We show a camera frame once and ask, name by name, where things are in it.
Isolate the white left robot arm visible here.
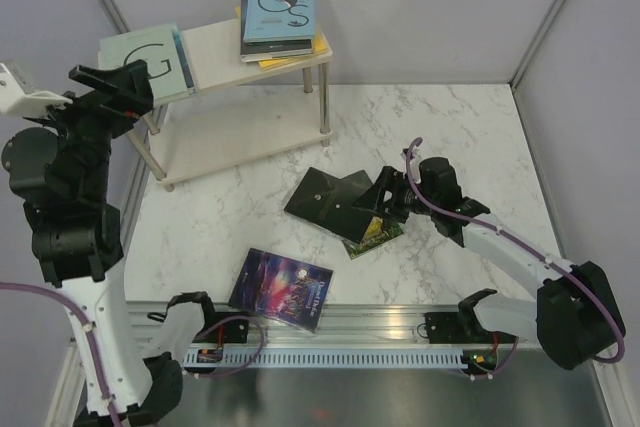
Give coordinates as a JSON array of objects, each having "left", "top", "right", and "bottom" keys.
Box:
[{"left": 1, "top": 60, "right": 219, "bottom": 426}]

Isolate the aluminium rail frame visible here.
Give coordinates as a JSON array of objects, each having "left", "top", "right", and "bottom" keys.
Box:
[{"left": 69, "top": 291, "right": 617, "bottom": 348}]

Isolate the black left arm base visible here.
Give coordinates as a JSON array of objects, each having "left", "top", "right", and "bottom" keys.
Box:
[{"left": 194, "top": 312, "right": 249, "bottom": 348}]

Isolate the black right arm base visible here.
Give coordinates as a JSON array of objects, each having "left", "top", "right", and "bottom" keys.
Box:
[{"left": 424, "top": 311, "right": 515, "bottom": 345}]

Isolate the yellow book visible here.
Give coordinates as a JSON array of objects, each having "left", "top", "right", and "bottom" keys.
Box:
[{"left": 250, "top": 29, "right": 328, "bottom": 71}]

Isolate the green forest Alice book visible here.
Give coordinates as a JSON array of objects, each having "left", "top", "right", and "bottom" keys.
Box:
[{"left": 342, "top": 170, "right": 404, "bottom": 260}]

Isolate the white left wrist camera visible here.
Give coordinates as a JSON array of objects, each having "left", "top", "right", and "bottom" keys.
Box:
[{"left": 1, "top": 61, "right": 70, "bottom": 118}]

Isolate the dark blue Wuthering Heights book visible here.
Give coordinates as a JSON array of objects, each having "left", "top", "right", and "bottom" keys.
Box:
[{"left": 237, "top": 0, "right": 313, "bottom": 63}]

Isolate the white two-tier shelf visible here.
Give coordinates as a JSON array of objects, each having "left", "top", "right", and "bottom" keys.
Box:
[{"left": 128, "top": 17, "right": 333, "bottom": 191}]

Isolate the black folder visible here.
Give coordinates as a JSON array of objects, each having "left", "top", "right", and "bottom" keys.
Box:
[{"left": 284, "top": 167, "right": 384, "bottom": 244}]

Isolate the light blue Hemingway book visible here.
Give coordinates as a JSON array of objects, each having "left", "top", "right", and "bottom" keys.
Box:
[{"left": 243, "top": 0, "right": 316, "bottom": 43}]

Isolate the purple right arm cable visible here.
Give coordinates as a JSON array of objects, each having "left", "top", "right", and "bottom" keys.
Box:
[{"left": 404, "top": 138, "right": 627, "bottom": 364}]

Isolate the pale green file folder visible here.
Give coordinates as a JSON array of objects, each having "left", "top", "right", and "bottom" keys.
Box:
[{"left": 98, "top": 23, "right": 191, "bottom": 107}]

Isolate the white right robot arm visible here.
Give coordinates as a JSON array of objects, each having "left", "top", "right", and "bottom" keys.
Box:
[{"left": 353, "top": 157, "right": 626, "bottom": 370}]

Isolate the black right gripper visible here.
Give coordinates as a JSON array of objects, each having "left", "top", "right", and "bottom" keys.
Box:
[{"left": 351, "top": 165, "right": 438, "bottom": 224}]

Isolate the white slotted cable duct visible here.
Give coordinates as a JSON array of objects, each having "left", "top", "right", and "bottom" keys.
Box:
[{"left": 184, "top": 347, "right": 467, "bottom": 370}]

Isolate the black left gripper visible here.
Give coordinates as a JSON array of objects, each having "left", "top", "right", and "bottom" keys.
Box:
[{"left": 27, "top": 57, "right": 155, "bottom": 193}]

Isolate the teal ocean cover book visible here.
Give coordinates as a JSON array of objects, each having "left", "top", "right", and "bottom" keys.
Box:
[{"left": 171, "top": 24, "right": 195, "bottom": 95}]

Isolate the purple nebula cover book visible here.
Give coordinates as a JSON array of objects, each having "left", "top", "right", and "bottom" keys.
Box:
[{"left": 228, "top": 248, "right": 333, "bottom": 333}]

